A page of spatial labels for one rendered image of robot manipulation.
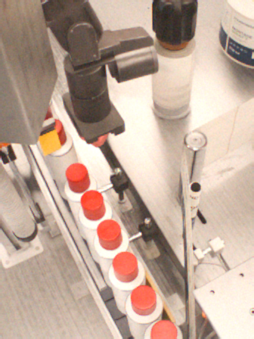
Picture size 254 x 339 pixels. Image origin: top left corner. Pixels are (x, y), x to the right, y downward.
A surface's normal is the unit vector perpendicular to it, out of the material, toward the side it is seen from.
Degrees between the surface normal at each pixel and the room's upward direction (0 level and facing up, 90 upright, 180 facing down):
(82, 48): 76
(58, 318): 0
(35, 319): 0
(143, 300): 3
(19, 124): 90
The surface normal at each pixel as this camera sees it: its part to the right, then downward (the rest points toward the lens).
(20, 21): 0.99, 0.09
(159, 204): -0.05, -0.53
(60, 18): 0.30, 0.65
